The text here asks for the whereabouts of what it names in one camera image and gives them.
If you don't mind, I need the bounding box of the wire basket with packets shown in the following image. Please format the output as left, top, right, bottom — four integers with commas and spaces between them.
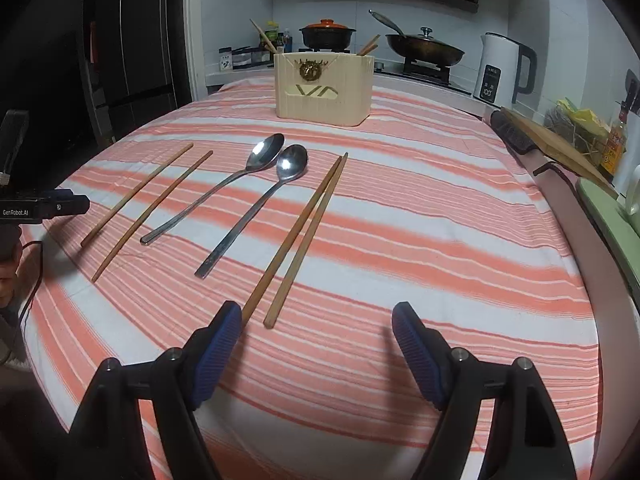
544, 98, 610, 166

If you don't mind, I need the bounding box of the white knife holder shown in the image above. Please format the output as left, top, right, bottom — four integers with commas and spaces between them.
613, 112, 640, 194

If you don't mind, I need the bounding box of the black refrigerator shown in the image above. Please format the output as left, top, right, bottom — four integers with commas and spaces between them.
1, 0, 192, 188

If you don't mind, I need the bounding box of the white teapot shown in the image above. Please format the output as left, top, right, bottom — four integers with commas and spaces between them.
614, 165, 640, 235

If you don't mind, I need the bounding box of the large steel spoon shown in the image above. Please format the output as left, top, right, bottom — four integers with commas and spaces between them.
140, 133, 284, 246

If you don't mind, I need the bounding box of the wooden cutting board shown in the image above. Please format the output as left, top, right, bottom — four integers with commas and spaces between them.
488, 108, 618, 200

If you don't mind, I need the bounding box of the green mat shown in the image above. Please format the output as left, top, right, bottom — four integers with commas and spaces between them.
576, 178, 640, 308

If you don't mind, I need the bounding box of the white electric kettle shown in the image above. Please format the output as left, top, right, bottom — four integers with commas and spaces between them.
473, 32, 538, 108

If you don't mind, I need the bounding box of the small steel spoon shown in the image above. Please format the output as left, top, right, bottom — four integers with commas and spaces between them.
194, 144, 308, 280

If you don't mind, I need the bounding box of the black pot orange lid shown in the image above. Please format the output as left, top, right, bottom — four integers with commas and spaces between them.
300, 18, 355, 52

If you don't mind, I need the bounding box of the long wooden chopstick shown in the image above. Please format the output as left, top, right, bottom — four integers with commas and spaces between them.
80, 142, 193, 247

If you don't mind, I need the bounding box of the striped pink white tablecloth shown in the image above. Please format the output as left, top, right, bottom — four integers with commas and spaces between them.
23, 77, 600, 479

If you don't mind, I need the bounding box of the thin wooden chopstick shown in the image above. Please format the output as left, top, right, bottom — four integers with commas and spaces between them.
242, 156, 342, 326
358, 44, 378, 56
262, 153, 348, 330

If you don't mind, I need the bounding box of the left hand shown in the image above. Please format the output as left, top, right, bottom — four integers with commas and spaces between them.
0, 252, 22, 309

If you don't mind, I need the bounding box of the beige utensil holder box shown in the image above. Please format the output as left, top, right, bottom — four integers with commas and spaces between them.
274, 52, 374, 127

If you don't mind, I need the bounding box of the brown wooden chopstick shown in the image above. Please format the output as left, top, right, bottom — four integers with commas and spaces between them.
90, 149, 215, 283

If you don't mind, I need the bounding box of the brown sauce bottle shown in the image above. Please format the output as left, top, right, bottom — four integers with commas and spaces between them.
599, 107, 628, 182

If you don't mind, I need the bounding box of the black wok pan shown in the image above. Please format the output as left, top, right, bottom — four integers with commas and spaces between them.
369, 10, 464, 67

